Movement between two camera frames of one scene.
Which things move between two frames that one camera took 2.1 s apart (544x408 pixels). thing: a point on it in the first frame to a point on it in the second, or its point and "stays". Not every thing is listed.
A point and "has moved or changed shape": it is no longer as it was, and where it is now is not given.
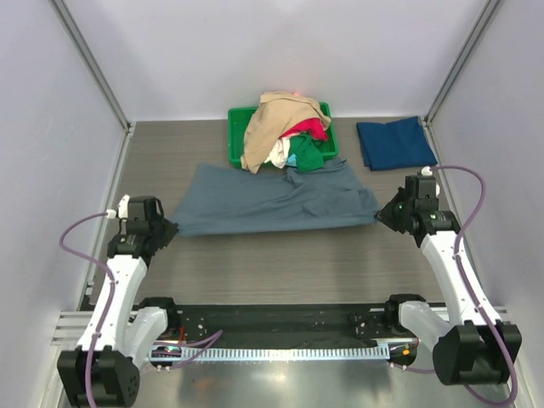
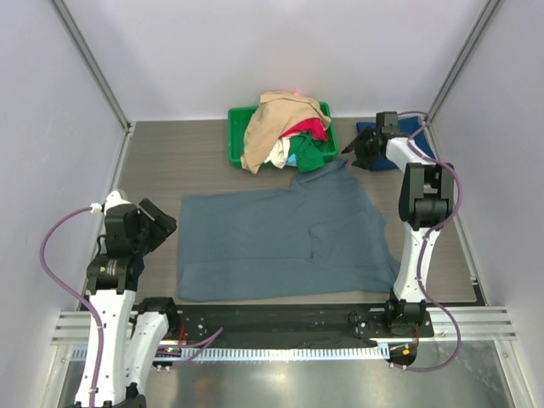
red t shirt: x=314 y=126 stays
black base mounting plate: x=282 y=326 stays
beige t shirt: x=278 y=111 stays
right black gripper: x=386 y=214 to x=363 y=161
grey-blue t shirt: x=218 y=199 has moved or changed shape
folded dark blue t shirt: x=398 y=144 stays
